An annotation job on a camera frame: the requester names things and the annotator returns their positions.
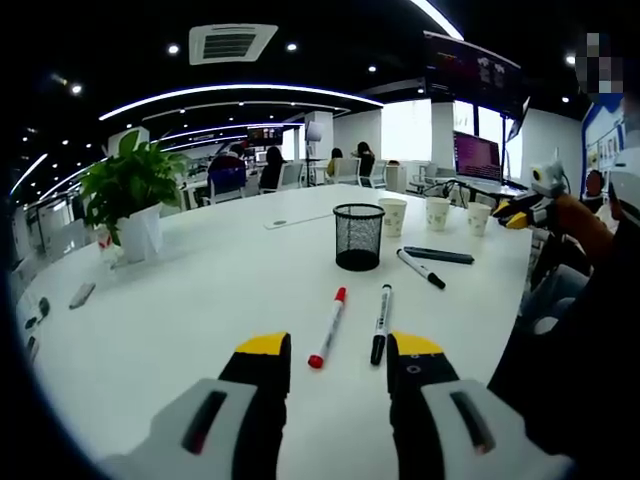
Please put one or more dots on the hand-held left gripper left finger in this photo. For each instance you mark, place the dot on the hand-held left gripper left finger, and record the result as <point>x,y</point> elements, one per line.
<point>220,425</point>

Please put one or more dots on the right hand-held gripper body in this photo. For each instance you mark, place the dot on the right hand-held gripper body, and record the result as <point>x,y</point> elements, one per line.
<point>546,182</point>

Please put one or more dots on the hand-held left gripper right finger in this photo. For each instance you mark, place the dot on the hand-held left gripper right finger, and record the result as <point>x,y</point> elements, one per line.
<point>450,430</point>

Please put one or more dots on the white paper cup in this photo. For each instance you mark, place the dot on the white paper cup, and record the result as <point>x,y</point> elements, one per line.
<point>393,217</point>
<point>437,214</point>
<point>479,219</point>

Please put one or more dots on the black-capped whiteboard marker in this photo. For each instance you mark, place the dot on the black-capped whiteboard marker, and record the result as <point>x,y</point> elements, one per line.
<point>420,267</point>
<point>382,320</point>

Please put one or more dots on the red-capped whiteboard marker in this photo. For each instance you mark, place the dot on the red-capped whiteboard marker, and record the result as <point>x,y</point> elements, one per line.
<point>330,325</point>

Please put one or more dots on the black mesh pen holder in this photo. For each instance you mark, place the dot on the black mesh pen holder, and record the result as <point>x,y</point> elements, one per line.
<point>358,240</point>

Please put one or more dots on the person's right hand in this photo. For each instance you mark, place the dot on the person's right hand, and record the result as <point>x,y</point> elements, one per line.
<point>567,212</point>

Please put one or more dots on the open laptop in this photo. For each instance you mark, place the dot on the open laptop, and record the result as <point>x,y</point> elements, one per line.
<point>477,157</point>

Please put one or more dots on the tilted black monitor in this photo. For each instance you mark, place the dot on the tilted black monitor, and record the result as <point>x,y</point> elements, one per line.
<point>517,122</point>

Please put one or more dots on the large hanging dark screen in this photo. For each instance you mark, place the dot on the large hanging dark screen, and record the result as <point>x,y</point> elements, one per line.
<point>472,72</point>

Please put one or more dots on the person's dark clothing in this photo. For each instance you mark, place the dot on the person's dark clothing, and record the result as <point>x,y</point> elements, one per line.
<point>590,360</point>

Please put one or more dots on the white office chair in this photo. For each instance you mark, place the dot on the white office chair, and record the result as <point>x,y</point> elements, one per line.
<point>292,175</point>
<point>348,171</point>

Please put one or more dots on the small red white figurine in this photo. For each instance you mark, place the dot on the small red white figurine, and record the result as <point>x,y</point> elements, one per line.
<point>107,247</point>

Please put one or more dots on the small dark object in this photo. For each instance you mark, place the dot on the small dark object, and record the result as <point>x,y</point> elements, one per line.
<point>44,306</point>

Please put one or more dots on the blue office chair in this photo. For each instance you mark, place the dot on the blue office chair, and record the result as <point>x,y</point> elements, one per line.
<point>227,186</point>

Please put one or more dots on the green plant in white pot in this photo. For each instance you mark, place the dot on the green plant in white pot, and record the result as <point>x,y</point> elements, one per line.
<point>132,200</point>

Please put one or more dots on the ceiling air vent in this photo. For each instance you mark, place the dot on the ceiling air vent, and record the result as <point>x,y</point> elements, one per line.
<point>232,44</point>

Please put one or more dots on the blue white wall poster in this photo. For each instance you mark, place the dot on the blue white wall poster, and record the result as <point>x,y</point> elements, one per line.
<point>602,145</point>

